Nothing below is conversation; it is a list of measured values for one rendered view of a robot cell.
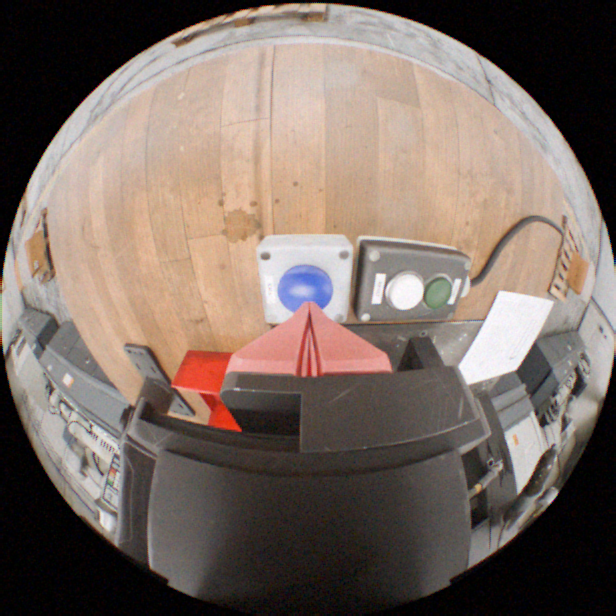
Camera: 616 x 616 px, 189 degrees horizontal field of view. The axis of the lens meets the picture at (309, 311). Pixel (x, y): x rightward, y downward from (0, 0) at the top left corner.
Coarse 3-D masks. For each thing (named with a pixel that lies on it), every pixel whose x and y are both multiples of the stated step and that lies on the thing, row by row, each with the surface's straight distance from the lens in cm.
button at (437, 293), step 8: (432, 280) 18; (440, 280) 18; (432, 288) 18; (440, 288) 18; (448, 288) 19; (424, 296) 18; (432, 296) 18; (440, 296) 19; (448, 296) 19; (432, 304) 19; (440, 304) 19
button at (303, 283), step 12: (288, 276) 15; (300, 276) 15; (312, 276) 15; (324, 276) 15; (288, 288) 15; (300, 288) 15; (312, 288) 15; (324, 288) 15; (288, 300) 16; (300, 300) 15; (312, 300) 15; (324, 300) 16
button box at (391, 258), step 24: (360, 240) 17; (384, 240) 17; (408, 240) 19; (504, 240) 27; (360, 264) 17; (384, 264) 16; (408, 264) 17; (432, 264) 18; (456, 264) 19; (360, 288) 17; (384, 288) 17; (456, 288) 20; (360, 312) 18; (384, 312) 18; (408, 312) 19; (432, 312) 20
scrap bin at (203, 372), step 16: (192, 352) 28; (208, 352) 27; (224, 352) 26; (384, 352) 26; (192, 368) 26; (208, 368) 25; (224, 368) 25; (176, 384) 26; (192, 384) 25; (208, 384) 24; (208, 400) 34; (224, 416) 35
